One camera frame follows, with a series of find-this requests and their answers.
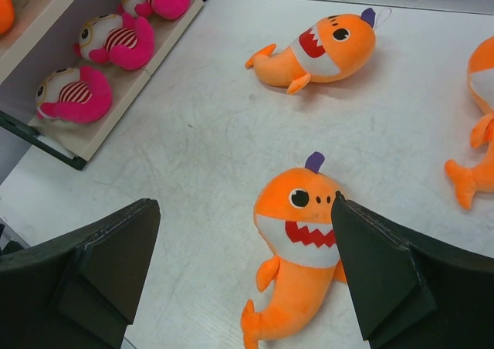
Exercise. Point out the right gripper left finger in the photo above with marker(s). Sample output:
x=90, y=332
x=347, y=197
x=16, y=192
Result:
x=81, y=289

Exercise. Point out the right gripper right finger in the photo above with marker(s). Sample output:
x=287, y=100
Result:
x=410, y=290

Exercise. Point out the orange shark plush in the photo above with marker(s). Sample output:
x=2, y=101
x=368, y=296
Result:
x=479, y=178
x=293, y=216
x=332, y=49

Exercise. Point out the white pink glasses plush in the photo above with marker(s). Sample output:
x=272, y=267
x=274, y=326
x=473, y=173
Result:
x=122, y=40
x=79, y=95

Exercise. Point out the black haired doll plush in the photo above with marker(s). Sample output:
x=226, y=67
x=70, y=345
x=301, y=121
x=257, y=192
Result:
x=7, y=15

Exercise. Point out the cream tiered shelf black frame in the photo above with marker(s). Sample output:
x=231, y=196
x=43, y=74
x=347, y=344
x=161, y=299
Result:
x=78, y=65

